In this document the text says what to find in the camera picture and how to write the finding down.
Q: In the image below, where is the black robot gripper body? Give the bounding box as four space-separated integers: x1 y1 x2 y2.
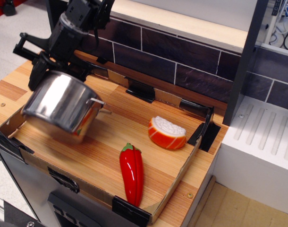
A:
13 25 91 80

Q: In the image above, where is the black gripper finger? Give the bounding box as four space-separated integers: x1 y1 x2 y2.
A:
28 54 50 91

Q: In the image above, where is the shiny metal pot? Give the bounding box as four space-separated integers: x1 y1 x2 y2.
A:
21 70 106 144

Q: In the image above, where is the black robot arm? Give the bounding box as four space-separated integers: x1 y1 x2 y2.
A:
13 0 114 91

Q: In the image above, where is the cardboard fence with black tape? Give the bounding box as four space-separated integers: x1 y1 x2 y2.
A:
0 61 227 227

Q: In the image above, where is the black wheel on floor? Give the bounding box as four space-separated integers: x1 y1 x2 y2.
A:
0 0 16 17

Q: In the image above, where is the red toy chili pepper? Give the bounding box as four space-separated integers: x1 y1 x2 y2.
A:
119 143 144 207

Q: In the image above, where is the toy salmon sushi piece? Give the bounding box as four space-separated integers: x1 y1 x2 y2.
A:
148 116 186 149

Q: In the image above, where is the white sink drainboard unit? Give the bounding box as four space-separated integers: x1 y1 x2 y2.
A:
213 97 288 214

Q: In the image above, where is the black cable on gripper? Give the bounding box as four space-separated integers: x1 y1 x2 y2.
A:
87 28 101 56

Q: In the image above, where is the dark grey vertical post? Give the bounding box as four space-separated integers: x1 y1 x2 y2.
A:
223 0 268 126

